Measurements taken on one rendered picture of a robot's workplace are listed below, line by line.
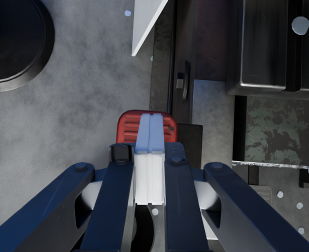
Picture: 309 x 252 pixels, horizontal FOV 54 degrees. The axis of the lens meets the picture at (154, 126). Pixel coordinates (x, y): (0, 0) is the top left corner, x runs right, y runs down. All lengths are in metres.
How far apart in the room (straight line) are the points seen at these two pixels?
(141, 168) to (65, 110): 0.96
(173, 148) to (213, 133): 0.25
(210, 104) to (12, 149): 0.84
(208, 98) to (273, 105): 0.09
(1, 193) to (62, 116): 0.33
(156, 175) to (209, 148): 0.27
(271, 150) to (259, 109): 0.06
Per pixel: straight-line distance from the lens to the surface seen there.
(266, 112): 0.45
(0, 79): 1.15
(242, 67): 0.38
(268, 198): 0.97
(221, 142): 0.43
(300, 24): 0.42
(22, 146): 1.13
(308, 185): 1.17
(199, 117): 0.42
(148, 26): 0.87
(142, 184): 0.16
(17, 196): 1.15
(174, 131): 0.30
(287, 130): 0.46
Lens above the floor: 1.05
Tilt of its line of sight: 85 degrees down
